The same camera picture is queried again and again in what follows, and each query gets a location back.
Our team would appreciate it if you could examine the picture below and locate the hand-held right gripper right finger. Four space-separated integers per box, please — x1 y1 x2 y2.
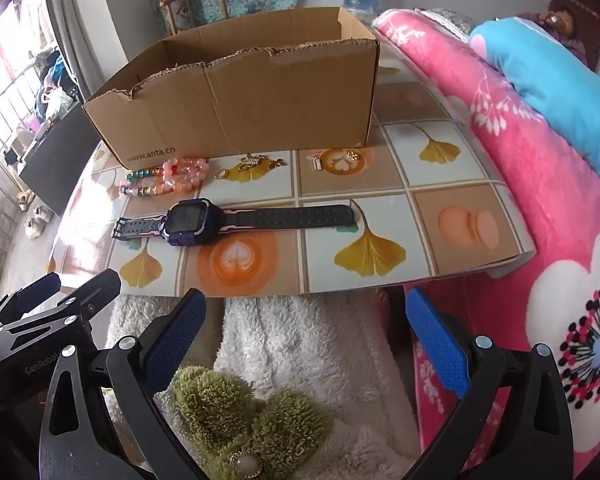
405 287 576 480

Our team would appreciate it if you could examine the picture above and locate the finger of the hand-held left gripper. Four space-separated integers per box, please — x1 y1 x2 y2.
0 272 63 328
0 268 123 343

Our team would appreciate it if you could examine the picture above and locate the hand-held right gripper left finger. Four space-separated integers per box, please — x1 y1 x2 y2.
38 287 208 480

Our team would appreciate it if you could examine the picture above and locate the black purple smartwatch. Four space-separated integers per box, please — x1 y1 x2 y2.
112 199 359 251

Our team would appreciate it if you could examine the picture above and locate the multicolour bead bracelet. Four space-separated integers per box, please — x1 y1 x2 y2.
120 166 173 200

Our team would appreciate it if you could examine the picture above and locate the pink bead bracelet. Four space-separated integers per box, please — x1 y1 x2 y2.
155 156 211 197

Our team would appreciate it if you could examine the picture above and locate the brown cardboard box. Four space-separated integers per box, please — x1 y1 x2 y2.
82 6 381 171

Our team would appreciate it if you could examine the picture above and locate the green plush bow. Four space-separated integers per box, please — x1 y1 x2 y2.
172 365 333 480

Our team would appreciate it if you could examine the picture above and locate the grey cabinet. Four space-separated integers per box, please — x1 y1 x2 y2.
18 105 93 216

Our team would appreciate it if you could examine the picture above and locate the pink floral blanket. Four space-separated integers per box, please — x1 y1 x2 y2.
372 7 600 480

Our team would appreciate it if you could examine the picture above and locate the pile of clothes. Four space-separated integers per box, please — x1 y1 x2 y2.
34 50 83 126

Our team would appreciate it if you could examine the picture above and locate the grey curtain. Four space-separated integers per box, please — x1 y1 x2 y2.
44 0 130 106

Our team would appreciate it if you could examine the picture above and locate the blue plush pillow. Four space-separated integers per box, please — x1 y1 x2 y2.
469 16 600 211

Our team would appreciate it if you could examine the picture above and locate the grey lace pillow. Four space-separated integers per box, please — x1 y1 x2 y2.
414 7 476 41

